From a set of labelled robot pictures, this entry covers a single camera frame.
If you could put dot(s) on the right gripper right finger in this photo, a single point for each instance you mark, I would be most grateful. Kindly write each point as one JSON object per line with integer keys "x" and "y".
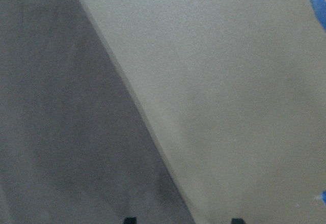
{"x": 236, "y": 221}

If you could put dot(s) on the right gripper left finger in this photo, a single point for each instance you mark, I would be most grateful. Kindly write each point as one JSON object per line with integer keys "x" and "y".
{"x": 130, "y": 220}

